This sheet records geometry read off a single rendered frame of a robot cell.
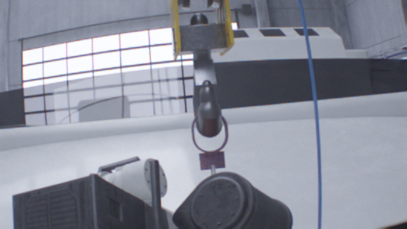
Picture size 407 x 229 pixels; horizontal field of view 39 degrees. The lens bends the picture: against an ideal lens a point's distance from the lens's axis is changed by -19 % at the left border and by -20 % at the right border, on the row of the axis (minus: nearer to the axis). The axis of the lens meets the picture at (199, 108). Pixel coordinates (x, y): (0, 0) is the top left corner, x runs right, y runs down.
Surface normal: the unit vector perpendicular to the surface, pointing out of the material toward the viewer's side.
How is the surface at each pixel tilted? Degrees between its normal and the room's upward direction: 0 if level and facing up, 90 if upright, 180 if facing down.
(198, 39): 90
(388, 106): 90
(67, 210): 65
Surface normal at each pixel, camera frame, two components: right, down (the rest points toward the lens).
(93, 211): -0.52, -0.40
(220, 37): 0.07, -0.03
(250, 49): 0.01, -0.51
